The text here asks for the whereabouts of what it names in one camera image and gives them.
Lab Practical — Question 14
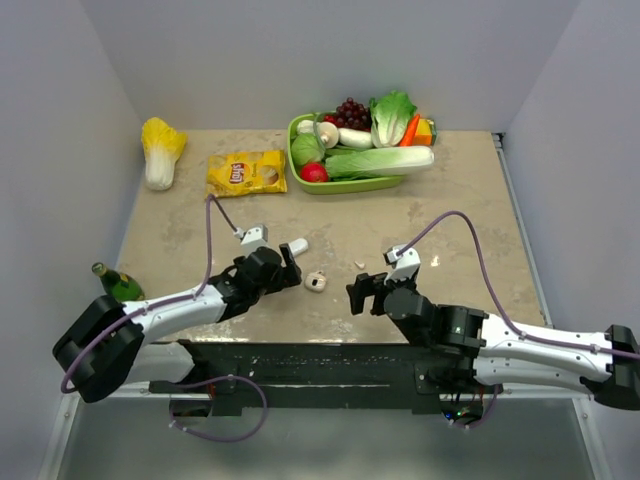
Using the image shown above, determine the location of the beige mushroom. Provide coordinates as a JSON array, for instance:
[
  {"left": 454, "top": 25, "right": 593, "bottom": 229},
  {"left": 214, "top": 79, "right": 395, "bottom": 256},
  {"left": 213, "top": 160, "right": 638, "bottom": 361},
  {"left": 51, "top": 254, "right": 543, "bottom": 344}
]
[{"left": 314, "top": 122, "right": 340, "bottom": 149}]

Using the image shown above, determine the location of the green champagne bottle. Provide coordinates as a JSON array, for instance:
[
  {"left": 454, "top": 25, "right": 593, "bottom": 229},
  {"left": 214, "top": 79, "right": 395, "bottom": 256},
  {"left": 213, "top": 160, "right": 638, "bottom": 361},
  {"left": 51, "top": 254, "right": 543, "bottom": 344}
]
[{"left": 91, "top": 262, "right": 145, "bottom": 302}]

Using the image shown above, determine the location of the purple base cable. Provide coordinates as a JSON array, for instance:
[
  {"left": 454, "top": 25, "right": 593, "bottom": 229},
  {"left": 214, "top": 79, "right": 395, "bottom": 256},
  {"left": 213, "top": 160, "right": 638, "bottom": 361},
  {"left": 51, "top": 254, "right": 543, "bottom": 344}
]
[
  {"left": 168, "top": 374, "right": 270, "bottom": 445},
  {"left": 447, "top": 384, "right": 504, "bottom": 431}
]

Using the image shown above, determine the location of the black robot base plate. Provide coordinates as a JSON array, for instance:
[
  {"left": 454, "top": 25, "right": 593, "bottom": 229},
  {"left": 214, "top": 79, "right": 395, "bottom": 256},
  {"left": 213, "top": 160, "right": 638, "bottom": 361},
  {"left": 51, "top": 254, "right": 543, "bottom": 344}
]
[{"left": 150, "top": 342, "right": 503, "bottom": 415}]

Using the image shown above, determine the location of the red apple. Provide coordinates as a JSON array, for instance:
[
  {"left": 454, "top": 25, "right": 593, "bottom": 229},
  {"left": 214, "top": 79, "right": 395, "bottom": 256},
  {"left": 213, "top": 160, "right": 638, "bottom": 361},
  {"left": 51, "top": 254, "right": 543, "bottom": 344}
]
[{"left": 299, "top": 162, "right": 330, "bottom": 183}]

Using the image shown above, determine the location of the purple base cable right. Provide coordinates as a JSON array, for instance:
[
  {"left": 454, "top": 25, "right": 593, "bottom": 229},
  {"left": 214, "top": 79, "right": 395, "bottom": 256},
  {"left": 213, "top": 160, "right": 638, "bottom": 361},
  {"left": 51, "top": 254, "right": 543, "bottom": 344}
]
[{"left": 447, "top": 384, "right": 504, "bottom": 431}]

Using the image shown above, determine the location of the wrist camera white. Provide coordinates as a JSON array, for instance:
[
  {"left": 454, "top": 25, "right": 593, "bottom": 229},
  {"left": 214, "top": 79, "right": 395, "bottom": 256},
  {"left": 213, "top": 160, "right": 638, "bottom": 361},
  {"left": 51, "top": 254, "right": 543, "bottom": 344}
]
[
  {"left": 383, "top": 245, "right": 421, "bottom": 283},
  {"left": 233, "top": 224, "right": 268, "bottom": 256}
]

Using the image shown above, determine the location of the orange carrot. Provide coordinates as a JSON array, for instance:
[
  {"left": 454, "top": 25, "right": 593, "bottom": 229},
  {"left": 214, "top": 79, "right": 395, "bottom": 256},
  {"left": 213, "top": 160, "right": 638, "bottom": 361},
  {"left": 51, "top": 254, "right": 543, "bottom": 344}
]
[{"left": 398, "top": 114, "right": 421, "bottom": 147}]

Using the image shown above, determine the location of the white earbud charging case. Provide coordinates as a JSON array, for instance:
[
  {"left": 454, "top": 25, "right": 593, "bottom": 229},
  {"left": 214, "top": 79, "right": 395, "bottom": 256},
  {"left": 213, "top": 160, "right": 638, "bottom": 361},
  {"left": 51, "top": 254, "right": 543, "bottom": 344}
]
[{"left": 288, "top": 238, "right": 309, "bottom": 257}]

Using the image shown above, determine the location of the orange pumpkin slice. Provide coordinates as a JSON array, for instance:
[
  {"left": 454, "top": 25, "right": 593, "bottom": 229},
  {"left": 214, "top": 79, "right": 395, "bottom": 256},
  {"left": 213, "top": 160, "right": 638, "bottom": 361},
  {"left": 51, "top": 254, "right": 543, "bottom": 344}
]
[{"left": 412, "top": 117, "right": 437, "bottom": 147}]

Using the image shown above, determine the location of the aluminium frame rail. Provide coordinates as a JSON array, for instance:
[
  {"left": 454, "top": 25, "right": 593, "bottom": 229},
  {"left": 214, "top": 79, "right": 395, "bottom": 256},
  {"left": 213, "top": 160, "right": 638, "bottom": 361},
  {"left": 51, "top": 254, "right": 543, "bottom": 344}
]
[{"left": 490, "top": 131, "right": 591, "bottom": 401}]

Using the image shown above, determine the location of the beige earbud case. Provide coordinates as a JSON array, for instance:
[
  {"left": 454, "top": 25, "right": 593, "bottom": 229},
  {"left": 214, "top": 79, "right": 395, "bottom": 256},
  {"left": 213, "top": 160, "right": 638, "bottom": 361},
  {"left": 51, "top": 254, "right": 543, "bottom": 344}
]
[{"left": 304, "top": 271, "right": 327, "bottom": 293}]

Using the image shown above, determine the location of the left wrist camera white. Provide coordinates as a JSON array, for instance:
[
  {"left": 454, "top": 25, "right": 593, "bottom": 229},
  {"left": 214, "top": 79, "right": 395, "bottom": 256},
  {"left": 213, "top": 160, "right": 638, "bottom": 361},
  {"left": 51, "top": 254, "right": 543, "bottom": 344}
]
[{"left": 233, "top": 224, "right": 268, "bottom": 256}]

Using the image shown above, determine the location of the white daikon radish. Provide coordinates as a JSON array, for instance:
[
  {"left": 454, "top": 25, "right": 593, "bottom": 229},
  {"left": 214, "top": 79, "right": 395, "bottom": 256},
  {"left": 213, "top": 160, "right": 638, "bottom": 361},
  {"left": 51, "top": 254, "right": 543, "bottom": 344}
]
[{"left": 338, "top": 128, "right": 374, "bottom": 150}]

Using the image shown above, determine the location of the green leafy lettuce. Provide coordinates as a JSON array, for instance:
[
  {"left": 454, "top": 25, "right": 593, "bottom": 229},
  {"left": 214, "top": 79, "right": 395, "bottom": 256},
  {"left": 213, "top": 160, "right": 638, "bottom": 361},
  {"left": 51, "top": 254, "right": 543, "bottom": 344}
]
[{"left": 369, "top": 91, "right": 417, "bottom": 148}]

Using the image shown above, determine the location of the round green cabbage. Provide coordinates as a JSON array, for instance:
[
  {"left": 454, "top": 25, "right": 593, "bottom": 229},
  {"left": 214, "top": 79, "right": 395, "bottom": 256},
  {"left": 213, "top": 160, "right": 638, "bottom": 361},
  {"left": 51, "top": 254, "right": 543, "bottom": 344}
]
[{"left": 290, "top": 133, "right": 324, "bottom": 168}]

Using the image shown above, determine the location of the yellow napa cabbage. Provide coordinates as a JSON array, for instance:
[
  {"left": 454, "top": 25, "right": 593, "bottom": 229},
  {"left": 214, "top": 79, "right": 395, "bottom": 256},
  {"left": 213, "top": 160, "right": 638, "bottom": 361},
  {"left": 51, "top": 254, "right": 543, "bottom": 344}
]
[{"left": 141, "top": 117, "right": 188, "bottom": 191}]

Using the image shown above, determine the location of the yellow Lays chips bag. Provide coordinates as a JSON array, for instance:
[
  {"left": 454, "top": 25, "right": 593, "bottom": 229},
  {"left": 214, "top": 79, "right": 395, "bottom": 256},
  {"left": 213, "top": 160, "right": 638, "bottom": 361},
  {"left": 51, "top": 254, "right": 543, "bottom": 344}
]
[{"left": 206, "top": 150, "right": 287, "bottom": 198}]

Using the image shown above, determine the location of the long white green cabbage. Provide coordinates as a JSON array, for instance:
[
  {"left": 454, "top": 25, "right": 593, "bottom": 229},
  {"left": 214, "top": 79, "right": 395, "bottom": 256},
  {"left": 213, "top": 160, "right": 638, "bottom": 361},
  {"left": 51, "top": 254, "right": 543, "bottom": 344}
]
[{"left": 324, "top": 146, "right": 435, "bottom": 179}]

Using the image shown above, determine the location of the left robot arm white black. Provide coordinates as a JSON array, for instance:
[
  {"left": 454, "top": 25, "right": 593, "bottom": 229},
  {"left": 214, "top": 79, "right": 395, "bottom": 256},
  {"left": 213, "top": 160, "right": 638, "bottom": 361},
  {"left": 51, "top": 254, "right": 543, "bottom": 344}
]
[{"left": 52, "top": 239, "right": 308, "bottom": 403}]

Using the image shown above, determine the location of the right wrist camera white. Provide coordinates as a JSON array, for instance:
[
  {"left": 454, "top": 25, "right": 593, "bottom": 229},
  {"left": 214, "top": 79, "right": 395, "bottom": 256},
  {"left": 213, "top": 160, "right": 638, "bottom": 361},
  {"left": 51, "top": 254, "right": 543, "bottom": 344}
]
[{"left": 383, "top": 245, "right": 421, "bottom": 283}]

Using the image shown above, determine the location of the purple grapes bunch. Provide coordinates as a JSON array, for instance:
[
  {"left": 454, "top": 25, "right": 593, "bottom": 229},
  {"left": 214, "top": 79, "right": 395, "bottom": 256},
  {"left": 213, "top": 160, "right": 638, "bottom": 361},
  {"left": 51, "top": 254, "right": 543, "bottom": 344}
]
[{"left": 331, "top": 97, "right": 372, "bottom": 131}]

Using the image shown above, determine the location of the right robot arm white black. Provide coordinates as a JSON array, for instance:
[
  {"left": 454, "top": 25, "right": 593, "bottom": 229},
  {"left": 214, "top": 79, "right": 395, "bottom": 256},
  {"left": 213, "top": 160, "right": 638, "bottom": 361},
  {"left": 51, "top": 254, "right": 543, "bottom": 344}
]
[{"left": 346, "top": 273, "right": 639, "bottom": 411}]

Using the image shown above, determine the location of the green plastic basket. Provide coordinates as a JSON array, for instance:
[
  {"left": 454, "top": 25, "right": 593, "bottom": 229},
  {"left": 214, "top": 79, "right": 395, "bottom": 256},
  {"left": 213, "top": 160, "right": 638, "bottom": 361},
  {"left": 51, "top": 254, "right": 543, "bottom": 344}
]
[{"left": 286, "top": 113, "right": 404, "bottom": 195}]

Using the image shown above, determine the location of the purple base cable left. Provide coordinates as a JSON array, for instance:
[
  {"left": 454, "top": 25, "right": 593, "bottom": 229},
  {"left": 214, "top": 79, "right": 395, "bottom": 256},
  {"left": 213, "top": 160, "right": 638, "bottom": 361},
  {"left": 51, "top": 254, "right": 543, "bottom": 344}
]
[{"left": 168, "top": 374, "right": 270, "bottom": 445}]

